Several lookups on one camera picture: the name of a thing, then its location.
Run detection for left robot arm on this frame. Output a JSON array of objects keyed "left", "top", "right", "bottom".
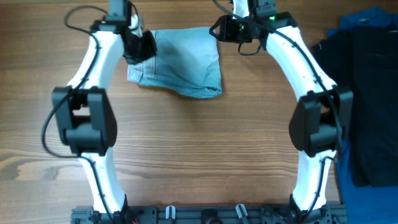
[{"left": 49, "top": 16, "right": 156, "bottom": 220}]

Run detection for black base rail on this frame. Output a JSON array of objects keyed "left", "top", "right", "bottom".
[{"left": 70, "top": 204, "right": 348, "bottom": 224}]

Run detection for light blue denim shorts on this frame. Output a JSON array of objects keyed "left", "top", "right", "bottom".
[{"left": 127, "top": 27, "right": 223, "bottom": 99}]

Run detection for dark blue garment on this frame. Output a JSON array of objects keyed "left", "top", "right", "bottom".
[{"left": 326, "top": 7, "right": 397, "bottom": 223}]

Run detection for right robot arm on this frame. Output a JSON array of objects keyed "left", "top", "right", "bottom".
[{"left": 209, "top": 12, "right": 353, "bottom": 220}]

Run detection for black t-shirt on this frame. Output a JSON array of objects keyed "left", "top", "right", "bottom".
[{"left": 312, "top": 26, "right": 397, "bottom": 187}]

